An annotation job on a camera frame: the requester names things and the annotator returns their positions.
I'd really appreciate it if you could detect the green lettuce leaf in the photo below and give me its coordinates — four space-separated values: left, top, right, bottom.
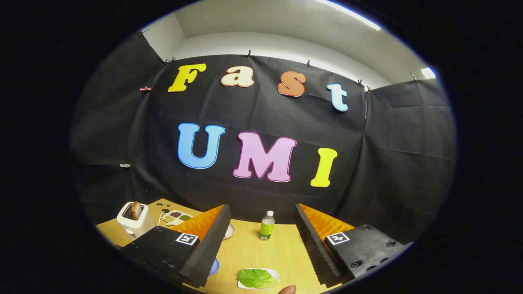
238 268 277 289

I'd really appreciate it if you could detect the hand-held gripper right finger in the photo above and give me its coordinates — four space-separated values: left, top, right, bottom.
295 203 413 286

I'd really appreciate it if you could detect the green label water bottle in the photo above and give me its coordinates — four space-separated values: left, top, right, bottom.
258 210 275 241

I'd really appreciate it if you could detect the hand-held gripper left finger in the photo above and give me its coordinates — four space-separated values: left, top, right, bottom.
114 204 231 288

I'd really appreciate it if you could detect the white leaf-shaped plate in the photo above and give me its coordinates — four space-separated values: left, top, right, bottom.
237 267 280 290

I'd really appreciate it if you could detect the white divided bean dish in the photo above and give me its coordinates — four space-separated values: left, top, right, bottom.
162 210 193 226

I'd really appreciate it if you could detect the white toaster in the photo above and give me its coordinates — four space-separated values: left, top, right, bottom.
116 201 156 240

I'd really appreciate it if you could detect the black backdrop cloth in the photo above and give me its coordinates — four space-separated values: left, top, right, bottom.
69 31 456 245

